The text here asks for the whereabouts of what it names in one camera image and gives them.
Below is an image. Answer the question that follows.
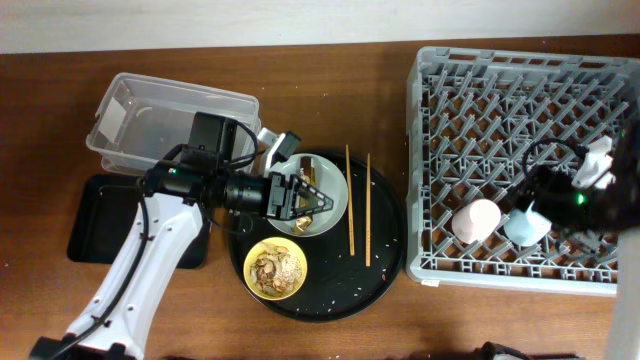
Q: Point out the grey plate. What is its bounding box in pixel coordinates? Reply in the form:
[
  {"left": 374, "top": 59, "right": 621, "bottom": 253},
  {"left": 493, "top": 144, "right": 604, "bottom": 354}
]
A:
[{"left": 268, "top": 153, "right": 348, "bottom": 237}]

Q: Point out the grey dishwasher rack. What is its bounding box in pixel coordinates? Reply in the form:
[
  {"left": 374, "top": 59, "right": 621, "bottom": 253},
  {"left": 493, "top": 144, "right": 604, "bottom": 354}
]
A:
[{"left": 406, "top": 47, "right": 639, "bottom": 296}]

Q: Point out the right wooden chopstick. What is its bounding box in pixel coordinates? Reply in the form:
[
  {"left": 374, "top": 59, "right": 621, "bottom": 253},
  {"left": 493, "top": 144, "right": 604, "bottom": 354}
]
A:
[{"left": 365, "top": 153, "right": 371, "bottom": 267}]

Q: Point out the left wooden chopstick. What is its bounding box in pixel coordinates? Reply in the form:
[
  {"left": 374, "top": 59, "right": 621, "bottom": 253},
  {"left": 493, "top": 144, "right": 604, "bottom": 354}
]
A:
[{"left": 345, "top": 144, "right": 355, "bottom": 256}]

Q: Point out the round black tray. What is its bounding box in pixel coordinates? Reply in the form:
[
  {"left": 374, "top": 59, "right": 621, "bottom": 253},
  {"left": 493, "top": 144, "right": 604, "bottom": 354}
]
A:
[{"left": 257, "top": 157, "right": 407, "bottom": 322}]

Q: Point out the wooden chopstick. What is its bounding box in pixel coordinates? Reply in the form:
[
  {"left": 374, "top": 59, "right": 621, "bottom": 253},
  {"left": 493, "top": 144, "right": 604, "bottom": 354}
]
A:
[
  {"left": 365, "top": 153, "right": 371, "bottom": 267},
  {"left": 345, "top": 144, "right": 355, "bottom": 256}
]

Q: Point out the black rectangular tray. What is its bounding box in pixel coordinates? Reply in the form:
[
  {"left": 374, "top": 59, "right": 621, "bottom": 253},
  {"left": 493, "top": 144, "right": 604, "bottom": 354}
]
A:
[{"left": 66, "top": 173, "right": 211, "bottom": 270}]

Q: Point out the gold snack wrapper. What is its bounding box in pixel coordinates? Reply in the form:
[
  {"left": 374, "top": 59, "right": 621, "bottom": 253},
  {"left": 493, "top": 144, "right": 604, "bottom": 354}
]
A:
[{"left": 293, "top": 156, "right": 316, "bottom": 235}]

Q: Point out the yellow bowl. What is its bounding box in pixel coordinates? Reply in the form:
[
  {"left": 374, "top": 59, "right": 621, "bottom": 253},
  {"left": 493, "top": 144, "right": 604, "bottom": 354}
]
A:
[{"left": 243, "top": 237, "right": 308, "bottom": 301}]

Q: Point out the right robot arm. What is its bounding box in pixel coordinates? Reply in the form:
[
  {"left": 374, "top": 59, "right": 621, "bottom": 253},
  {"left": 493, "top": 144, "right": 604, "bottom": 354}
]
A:
[{"left": 514, "top": 122, "right": 639, "bottom": 359}]

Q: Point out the blue plastic cup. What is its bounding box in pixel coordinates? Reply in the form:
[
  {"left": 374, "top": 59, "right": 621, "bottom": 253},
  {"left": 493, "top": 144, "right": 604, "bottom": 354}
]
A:
[{"left": 503, "top": 201, "right": 552, "bottom": 247}]

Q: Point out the clear plastic bin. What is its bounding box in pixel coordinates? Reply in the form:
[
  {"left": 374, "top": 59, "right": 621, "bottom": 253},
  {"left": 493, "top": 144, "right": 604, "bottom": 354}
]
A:
[{"left": 86, "top": 73, "right": 262, "bottom": 176}]

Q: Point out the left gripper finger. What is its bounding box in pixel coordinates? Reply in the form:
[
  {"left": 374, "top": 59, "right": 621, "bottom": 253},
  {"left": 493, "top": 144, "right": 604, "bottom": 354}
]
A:
[
  {"left": 290, "top": 200, "right": 333, "bottom": 220},
  {"left": 294, "top": 177, "right": 333, "bottom": 205}
]

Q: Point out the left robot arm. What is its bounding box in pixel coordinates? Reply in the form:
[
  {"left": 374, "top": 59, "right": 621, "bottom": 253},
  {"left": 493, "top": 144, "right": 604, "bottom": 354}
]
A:
[{"left": 29, "top": 112, "right": 333, "bottom": 359}]

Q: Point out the pink plastic cup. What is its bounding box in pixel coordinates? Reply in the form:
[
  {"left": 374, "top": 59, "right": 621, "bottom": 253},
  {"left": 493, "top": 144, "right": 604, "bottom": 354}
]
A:
[{"left": 451, "top": 199, "right": 501, "bottom": 244}]

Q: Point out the food scraps and rice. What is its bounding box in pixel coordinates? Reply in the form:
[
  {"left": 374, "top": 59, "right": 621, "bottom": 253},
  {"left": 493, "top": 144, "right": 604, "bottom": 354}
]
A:
[{"left": 248, "top": 241, "right": 304, "bottom": 298}]

